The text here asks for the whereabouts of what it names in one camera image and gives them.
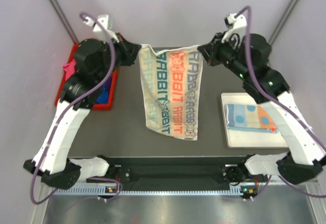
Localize dark blue towel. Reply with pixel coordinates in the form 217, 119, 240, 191
96, 85, 110, 104

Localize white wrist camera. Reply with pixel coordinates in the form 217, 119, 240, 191
222, 13, 247, 46
82, 14, 119, 43

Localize grey slotted cable duct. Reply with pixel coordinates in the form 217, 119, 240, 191
50, 184, 245, 196

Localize blue polka dot towel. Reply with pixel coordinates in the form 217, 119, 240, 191
224, 103, 278, 133

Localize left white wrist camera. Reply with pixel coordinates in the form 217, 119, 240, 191
82, 14, 119, 43

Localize beige rabbit letter towel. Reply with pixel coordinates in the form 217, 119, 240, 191
138, 44, 204, 141

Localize purple towel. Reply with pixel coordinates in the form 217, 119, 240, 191
103, 74, 113, 93

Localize pink towel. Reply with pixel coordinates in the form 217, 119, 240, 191
63, 59, 76, 81

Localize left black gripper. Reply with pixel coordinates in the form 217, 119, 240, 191
95, 32, 141, 85

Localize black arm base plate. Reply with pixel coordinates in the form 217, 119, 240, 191
105, 156, 251, 190

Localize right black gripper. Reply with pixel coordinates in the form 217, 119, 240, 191
198, 31, 250, 80

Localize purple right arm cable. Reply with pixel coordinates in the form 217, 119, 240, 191
235, 5, 326, 199

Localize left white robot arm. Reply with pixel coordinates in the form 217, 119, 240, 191
23, 34, 141, 189

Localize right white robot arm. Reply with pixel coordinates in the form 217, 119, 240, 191
198, 33, 325, 185

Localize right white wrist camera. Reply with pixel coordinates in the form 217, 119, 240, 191
222, 13, 247, 46

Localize white plastic tray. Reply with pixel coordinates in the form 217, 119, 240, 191
221, 93, 287, 149

